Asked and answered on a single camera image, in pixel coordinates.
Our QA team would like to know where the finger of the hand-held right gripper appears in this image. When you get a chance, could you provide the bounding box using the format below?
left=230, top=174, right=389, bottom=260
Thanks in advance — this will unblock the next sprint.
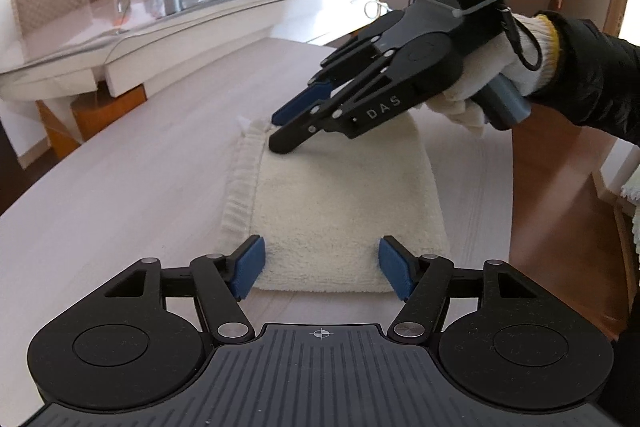
left=269, top=49, right=401, bottom=155
left=271, top=9, right=418, bottom=128

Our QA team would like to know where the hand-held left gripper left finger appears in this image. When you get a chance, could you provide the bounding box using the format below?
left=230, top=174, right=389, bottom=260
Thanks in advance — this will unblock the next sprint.
left=102, top=234, right=266, bottom=343

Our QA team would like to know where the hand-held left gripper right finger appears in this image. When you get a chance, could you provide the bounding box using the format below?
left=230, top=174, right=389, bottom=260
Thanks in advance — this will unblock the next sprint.
left=377, top=234, right=542, bottom=344

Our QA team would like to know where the cream terry towel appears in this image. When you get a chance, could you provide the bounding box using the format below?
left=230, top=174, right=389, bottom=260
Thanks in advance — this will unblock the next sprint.
left=220, top=114, right=451, bottom=295

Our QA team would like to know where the person's right forearm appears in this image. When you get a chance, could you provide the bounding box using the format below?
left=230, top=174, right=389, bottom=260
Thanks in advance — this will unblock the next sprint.
left=527, top=9, right=640, bottom=142

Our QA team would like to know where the person's right hand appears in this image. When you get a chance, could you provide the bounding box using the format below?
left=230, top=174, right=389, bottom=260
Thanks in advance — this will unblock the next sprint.
left=425, top=12, right=558, bottom=138

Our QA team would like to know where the white glass-topped dining table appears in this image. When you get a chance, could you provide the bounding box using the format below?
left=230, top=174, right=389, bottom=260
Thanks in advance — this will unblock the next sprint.
left=0, top=0, right=393, bottom=158

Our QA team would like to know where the white lace cloth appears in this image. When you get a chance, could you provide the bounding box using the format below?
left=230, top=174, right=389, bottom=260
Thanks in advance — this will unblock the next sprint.
left=620, top=162, right=640, bottom=258

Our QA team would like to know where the beige woven chair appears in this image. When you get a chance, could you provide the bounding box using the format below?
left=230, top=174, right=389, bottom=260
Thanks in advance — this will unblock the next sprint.
left=10, top=0, right=91, bottom=40

